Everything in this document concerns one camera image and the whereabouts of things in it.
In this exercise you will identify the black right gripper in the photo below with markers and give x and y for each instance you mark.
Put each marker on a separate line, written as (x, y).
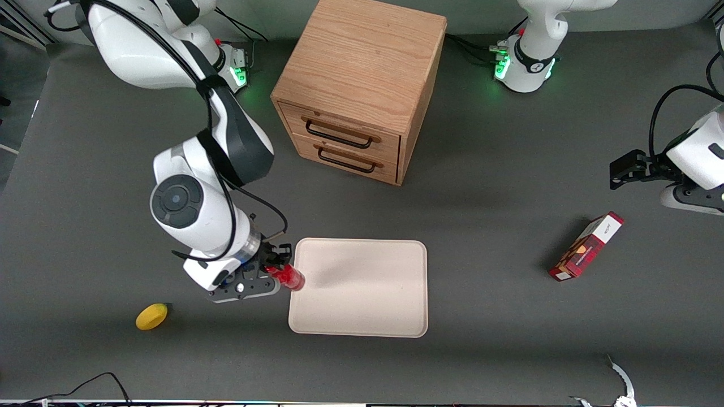
(270, 255)

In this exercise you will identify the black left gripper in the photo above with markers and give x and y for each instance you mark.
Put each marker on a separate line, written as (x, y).
(659, 168)

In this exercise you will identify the red coke bottle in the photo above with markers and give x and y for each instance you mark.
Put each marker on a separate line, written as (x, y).
(293, 279)

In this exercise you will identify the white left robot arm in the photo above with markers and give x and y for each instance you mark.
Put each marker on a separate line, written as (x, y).
(529, 70)

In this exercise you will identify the cream rectangular tray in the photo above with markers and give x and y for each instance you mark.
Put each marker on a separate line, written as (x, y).
(362, 294)

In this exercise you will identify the red white snack box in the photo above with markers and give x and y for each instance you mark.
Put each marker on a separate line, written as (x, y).
(585, 249)

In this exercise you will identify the yellow lemon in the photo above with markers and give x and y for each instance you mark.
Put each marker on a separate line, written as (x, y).
(151, 316)

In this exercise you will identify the wooden drawer front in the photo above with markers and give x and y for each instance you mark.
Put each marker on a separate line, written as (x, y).
(390, 148)
(387, 172)

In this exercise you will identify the wooden drawer cabinet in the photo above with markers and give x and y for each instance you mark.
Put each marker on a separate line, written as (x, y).
(362, 56)

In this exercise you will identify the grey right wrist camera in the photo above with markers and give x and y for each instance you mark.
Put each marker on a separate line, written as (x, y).
(249, 288)

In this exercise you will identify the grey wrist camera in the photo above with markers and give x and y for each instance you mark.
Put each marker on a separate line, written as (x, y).
(679, 199)
(249, 288)

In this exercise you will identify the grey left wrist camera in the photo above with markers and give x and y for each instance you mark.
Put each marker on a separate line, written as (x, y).
(679, 199)

